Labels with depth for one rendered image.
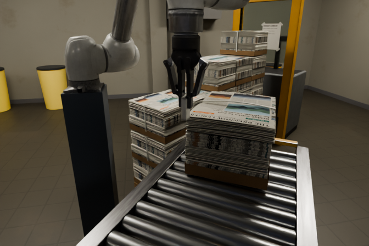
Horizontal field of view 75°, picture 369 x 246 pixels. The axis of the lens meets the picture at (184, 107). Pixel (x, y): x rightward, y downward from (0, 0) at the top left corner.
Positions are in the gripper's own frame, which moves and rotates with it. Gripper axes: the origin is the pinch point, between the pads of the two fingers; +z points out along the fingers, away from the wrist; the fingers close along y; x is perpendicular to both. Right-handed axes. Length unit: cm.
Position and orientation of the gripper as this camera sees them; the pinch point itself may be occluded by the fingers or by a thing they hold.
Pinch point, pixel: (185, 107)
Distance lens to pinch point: 69.2
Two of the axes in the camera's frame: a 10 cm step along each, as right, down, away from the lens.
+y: -9.1, -1.3, 3.8
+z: 0.0, 9.5, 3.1
